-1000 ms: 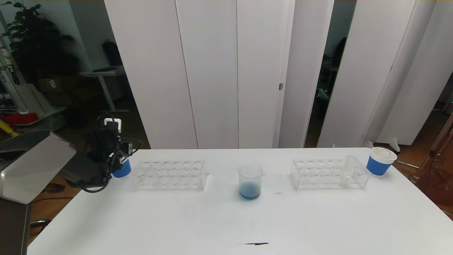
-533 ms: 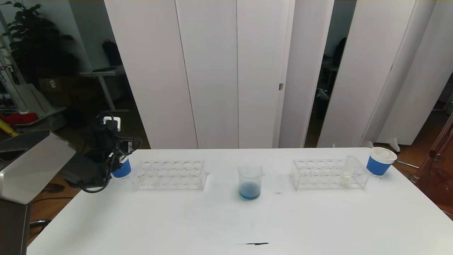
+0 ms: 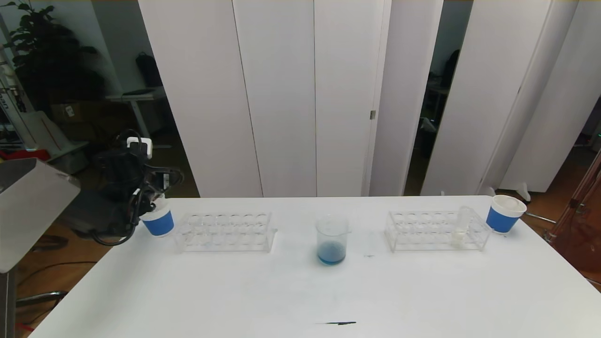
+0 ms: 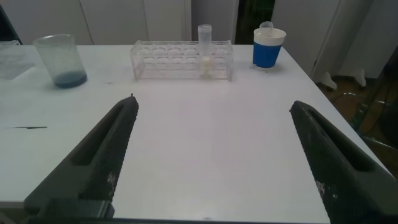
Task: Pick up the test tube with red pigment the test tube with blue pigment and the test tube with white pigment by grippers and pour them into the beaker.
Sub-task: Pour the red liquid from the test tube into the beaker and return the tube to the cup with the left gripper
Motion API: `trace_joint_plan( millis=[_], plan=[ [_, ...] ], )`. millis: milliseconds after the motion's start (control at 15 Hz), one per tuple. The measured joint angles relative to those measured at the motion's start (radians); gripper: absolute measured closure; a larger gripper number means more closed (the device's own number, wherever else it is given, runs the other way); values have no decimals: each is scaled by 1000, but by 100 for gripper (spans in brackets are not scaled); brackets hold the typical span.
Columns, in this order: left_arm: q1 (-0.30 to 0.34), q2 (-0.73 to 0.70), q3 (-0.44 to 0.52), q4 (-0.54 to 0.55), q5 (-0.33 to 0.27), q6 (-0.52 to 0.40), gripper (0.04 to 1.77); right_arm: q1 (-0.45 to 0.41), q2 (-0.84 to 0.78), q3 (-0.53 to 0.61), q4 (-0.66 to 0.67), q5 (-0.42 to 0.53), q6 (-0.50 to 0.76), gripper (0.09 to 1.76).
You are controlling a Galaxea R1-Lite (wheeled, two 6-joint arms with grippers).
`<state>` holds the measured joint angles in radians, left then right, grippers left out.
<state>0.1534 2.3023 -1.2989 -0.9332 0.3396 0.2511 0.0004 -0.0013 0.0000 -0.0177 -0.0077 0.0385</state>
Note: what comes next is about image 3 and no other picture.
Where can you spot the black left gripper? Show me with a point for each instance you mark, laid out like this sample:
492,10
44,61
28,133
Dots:
163,180

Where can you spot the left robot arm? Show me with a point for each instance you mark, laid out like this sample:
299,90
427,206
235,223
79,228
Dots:
28,206

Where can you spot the clear acrylic test tube rack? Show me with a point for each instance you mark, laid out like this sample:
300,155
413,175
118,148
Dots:
432,234
230,234

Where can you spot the clear plastic beaker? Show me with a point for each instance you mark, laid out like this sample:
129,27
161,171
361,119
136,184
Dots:
332,253

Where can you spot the test tube with pale yellow pigment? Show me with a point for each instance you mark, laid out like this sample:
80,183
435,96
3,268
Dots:
458,236

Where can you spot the blue white paper cup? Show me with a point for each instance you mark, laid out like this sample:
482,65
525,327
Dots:
159,224
499,219

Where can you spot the white office desk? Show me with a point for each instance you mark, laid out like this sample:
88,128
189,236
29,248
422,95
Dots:
138,98

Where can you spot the black backpack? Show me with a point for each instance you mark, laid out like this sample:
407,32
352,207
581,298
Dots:
148,69

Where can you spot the cardboard box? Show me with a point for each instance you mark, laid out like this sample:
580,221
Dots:
70,112

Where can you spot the white machine with base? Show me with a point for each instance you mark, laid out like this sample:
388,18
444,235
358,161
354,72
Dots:
28,126

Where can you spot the dark green potted plant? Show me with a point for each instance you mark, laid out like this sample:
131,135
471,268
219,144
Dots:
51,61

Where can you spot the metal chair leg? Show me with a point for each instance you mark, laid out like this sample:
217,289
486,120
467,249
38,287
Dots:
42,297

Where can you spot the narrow white partition panel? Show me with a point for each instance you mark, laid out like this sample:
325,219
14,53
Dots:
404,94

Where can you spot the white partition foot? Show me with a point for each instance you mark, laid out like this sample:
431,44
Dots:
489,192
522,192

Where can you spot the reddish brown stand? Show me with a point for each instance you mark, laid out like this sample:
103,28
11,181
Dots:
582,234

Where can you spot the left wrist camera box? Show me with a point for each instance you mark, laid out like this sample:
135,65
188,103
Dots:
141,144

